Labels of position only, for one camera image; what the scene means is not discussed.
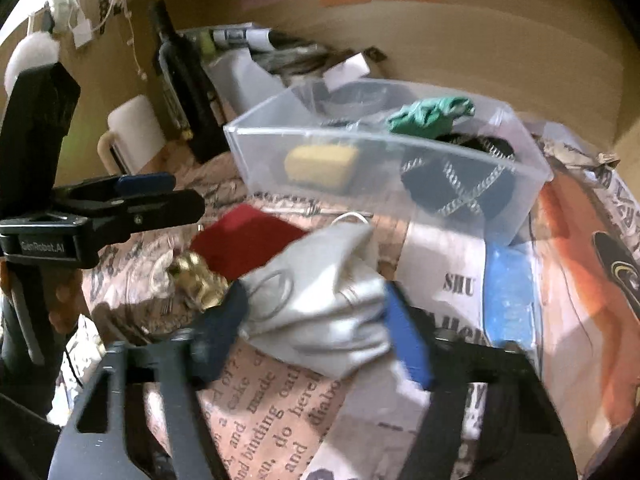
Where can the white tube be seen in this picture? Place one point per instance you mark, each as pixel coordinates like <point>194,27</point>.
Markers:
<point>242,37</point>

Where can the blue sponge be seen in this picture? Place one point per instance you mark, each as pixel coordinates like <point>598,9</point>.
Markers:
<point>510,295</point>

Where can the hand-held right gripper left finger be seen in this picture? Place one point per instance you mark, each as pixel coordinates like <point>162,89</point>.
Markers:
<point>218,332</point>

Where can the person's left hand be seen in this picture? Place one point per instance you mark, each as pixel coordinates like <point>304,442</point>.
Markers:
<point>66,296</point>

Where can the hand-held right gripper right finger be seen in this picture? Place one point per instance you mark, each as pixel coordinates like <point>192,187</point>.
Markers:
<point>409,340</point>

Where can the white fluffy ball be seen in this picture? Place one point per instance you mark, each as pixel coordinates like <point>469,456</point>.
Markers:
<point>30,55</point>

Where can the white plastic container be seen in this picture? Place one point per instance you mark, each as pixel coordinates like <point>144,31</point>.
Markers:
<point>235,77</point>

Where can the grey face mask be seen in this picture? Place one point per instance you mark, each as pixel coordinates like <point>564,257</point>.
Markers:
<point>320,305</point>

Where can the gold figurine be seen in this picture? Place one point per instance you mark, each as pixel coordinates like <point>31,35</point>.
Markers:
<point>197,280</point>

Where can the yellow sponge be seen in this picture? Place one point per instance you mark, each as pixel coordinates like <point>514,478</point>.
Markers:
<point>320,166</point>

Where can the green cloth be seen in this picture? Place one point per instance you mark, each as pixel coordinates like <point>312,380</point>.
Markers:
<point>427,115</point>

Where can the clear plastic box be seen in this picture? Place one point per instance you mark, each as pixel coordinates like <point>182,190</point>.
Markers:
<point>380,195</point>

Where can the white card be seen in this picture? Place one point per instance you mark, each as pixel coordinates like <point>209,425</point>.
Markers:
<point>345,71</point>

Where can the newspaper print tablecloth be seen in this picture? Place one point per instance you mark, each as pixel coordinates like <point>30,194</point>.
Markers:
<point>280,425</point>

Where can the white mug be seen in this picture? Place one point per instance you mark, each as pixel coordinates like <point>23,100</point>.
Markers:
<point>135,132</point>

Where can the red cloth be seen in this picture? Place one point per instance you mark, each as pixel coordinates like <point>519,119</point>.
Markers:
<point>245,240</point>

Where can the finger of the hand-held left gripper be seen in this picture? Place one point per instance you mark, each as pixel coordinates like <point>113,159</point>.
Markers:
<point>165,210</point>
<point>142,182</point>

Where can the dark wine bottle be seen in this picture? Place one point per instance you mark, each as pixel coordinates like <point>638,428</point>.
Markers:
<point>187,90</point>

